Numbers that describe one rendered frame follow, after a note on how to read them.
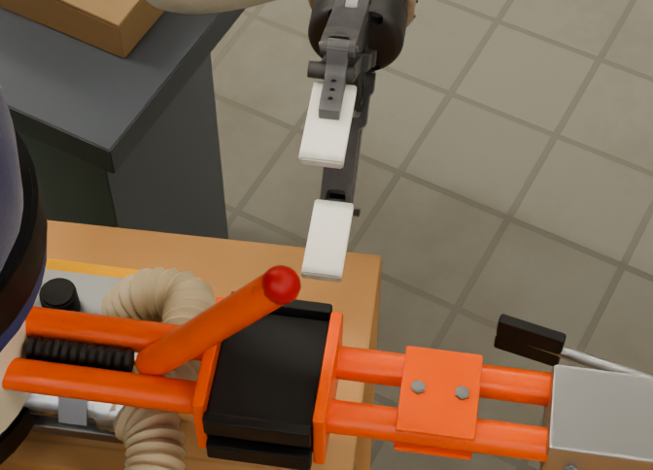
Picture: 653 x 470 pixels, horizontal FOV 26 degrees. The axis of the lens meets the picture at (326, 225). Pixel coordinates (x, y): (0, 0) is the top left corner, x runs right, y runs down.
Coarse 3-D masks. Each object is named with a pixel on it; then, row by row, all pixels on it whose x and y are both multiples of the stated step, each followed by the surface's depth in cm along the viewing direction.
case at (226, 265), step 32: (64, 224) 115; (64, 256) 113; (96, 256) 113; (128, 256) 113; (160, 256) 113; (192, 256) 113; (224, 256) 113; (256, 256) 113; (288, 256) 113; (352, 256) 113; (224, 288) 112; (320, 288) 112; (352, 288) 112; (352, 320) 110; (352, 384) 107; (192, 416) 105; (32, 448) 103; (64, 448) 103; (96, 448) 103; (192, 448) 103; (352, 448) 103
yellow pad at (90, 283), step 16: (48, 272) 110; (64, 272) 110; (80, 272) 110; (96, 272) 110; (112, 272) 110; (128, 272) 110; (48, 288) 106; (64, 288) 106; (80, 288) 109; (96, 288) 109; (48, 304) 105; (64, 304) 105; (80, 304) 108; (96, 304) 108
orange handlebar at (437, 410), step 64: (64, 320) 93; (128, 320) 94; (64, 384) 91; (128, 384) 91; (192, 384) 91; (384, 384) 92; (448, 384) 90; (512, 384) 91; (448, 448) 90; (512, 448) 89
